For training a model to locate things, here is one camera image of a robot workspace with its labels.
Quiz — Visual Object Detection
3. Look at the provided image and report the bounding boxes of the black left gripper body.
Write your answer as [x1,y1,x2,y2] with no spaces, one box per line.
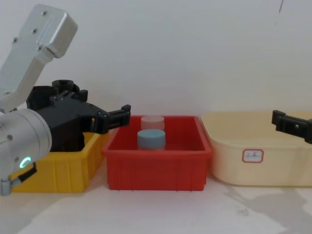
[26,85,100,152]

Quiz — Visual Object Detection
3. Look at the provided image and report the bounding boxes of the jar with pink lid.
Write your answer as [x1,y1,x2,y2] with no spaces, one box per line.
[140,115,165,133]

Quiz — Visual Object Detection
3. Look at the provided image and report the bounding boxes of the jar with blue lid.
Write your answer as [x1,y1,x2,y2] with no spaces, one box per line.
[136,129,166,150]

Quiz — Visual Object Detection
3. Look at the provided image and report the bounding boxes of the white label with red border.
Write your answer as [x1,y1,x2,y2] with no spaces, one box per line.
[242,148,265,163]

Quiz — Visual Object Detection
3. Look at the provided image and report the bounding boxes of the cream plastic basin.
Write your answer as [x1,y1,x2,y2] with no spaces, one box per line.
[200,111,312,188]

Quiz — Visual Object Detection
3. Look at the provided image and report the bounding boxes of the yellow plastic bin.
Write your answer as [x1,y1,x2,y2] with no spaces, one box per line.
[11,129,111,195]

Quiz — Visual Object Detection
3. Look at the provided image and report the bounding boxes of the red plastic bin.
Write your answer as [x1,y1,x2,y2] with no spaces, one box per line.
[101,115,213,192]

